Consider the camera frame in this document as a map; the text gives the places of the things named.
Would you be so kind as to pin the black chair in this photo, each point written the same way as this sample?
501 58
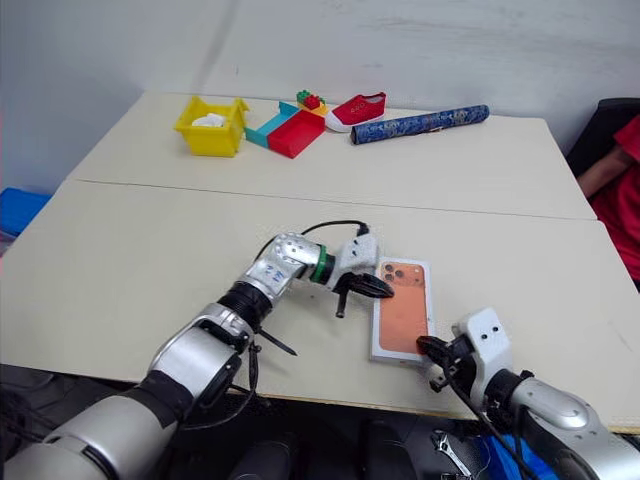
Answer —
590 135

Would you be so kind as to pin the green toy block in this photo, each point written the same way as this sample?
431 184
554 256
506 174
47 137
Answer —
303 96

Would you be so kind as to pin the yellow toy block plate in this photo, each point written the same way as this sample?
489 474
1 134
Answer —
320 110

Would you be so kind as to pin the red canvas shoe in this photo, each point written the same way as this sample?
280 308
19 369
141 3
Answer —
357 115

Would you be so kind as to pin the silver wrench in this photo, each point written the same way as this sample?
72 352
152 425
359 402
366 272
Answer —
450 452

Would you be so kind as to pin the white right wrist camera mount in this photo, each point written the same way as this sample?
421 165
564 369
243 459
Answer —
487 345

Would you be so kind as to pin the teal plastic tray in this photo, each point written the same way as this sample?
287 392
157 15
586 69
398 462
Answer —
260 131

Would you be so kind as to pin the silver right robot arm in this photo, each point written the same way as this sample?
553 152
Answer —
550 405

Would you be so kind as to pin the dark rounded shape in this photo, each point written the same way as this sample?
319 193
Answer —
267 462

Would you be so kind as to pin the yellow plastic bin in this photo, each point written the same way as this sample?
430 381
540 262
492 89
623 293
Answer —
210 140

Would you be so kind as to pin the person's bare forearm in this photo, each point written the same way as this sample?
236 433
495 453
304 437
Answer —
602 172

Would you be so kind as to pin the red toy block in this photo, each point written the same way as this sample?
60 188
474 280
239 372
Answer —
312 102

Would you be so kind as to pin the white item in yellow bin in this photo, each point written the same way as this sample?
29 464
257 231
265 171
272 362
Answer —
209 120

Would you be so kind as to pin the red plastic tray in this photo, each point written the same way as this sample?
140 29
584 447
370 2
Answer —
295 135

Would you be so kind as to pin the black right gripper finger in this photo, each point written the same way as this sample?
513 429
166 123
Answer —
432 346
440 381

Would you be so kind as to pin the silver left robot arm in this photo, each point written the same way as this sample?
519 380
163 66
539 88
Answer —
200 360

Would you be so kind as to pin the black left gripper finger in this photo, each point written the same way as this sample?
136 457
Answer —
375 287
342 305

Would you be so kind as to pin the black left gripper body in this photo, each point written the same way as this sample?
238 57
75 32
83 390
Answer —
350 284

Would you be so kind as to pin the blue patterned rolled tube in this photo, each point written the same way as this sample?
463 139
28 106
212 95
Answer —
420 125

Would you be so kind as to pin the blue plastic crate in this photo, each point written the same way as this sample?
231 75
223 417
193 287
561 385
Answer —
22 210

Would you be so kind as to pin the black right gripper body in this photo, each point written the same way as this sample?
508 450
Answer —
460 362

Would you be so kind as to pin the person in red shirt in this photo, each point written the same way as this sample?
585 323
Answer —
625 215

